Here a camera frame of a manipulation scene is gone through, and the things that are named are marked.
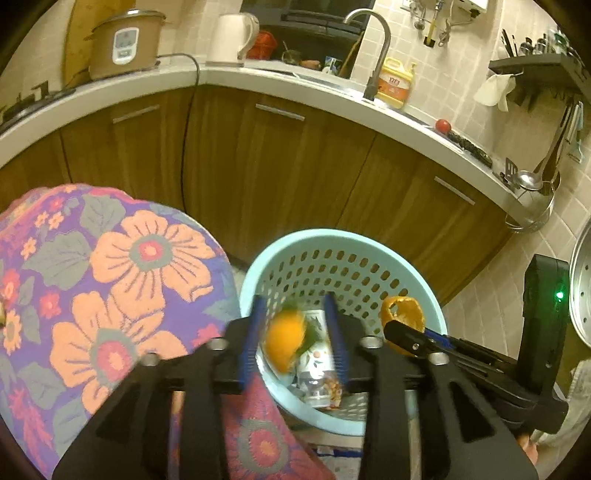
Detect wooden kitchen base cabinets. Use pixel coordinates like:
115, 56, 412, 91
0, 85, 515, 305

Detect long orange peel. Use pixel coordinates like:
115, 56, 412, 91
263, 308, 308, 374

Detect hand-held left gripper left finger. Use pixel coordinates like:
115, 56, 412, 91
52, 295, 269, 480

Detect row of seasoning bottles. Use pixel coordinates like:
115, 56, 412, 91
519, 28, 583, 58

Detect floral tablecloth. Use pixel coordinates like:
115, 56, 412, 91
0, 184, 338, 480

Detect dark wall shelf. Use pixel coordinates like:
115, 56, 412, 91
488, 53, 591, 112

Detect black gas stove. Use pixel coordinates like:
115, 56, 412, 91
0, 80, 77, 134

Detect large steel pot lid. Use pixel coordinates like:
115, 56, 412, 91
569, 226, 591, 349

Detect white kitchen countertop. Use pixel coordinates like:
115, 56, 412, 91
0, 60, 522, 204

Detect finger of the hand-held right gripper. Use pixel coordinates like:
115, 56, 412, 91
422, 327, 513, 366
384, 320, 467, 370

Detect black power cable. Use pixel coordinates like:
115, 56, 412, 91
154, 52, 201, 215

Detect light blue plastic basket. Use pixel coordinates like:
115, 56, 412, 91
239, 227, 448, 437

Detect steel sink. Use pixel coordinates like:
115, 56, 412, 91
249, 65, 435, 125

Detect red container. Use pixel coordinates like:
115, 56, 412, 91
247, 30, 278, 61

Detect dark window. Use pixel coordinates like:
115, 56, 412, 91
240, 0, 377, 35

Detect dark scouring brush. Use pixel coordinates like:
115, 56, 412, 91
448, 130, 494, 167

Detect brown rice cooker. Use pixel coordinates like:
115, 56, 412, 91
85, 9, 167, 80

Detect steel utensil holder with ladles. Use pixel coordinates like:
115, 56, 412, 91
501, 104, 585, 234

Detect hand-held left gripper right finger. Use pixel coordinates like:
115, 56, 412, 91
323, 292, 539, 480

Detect yellow detergent bottle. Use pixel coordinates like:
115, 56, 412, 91
378, 56, 416, 110

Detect wooden cutting board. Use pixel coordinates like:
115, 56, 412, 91
62, 0, 139, 88

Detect yellow printed drink cup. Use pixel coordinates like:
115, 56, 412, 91
293, 309, 345, 409

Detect green vegetable leaves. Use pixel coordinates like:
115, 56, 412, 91
295, 318, 324, 356

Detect white electric kettle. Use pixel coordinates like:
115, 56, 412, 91
206, 13, 260, 65

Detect white hanging cloth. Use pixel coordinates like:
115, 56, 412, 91
475, 73, 517, 112

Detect steel faucet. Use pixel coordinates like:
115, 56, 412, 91
344, 9, 392, 101

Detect curled orange peel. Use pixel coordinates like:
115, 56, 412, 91
379, 295, 426, 333

